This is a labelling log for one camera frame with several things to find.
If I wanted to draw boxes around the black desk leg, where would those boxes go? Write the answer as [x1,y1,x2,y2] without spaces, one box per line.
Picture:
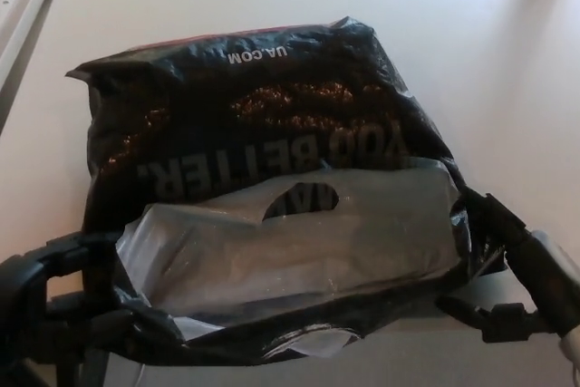
[57,350,111,387]

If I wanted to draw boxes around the black Under Armour plastic bag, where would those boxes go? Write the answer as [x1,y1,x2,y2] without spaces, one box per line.
[64,16,505,368]

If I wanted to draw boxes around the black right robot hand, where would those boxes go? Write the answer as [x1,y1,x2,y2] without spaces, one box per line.
[434,190,580,345]

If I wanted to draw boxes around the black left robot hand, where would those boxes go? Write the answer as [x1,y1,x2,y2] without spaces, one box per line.
[0,231,137,387]

